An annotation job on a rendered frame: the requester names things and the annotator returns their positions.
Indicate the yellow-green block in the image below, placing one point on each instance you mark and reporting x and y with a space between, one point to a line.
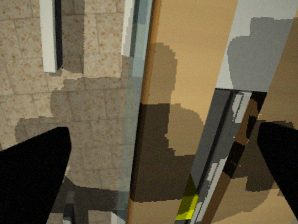
189 201

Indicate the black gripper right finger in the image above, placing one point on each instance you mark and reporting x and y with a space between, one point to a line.
279 148

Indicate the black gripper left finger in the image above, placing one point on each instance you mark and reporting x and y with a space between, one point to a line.
31 174

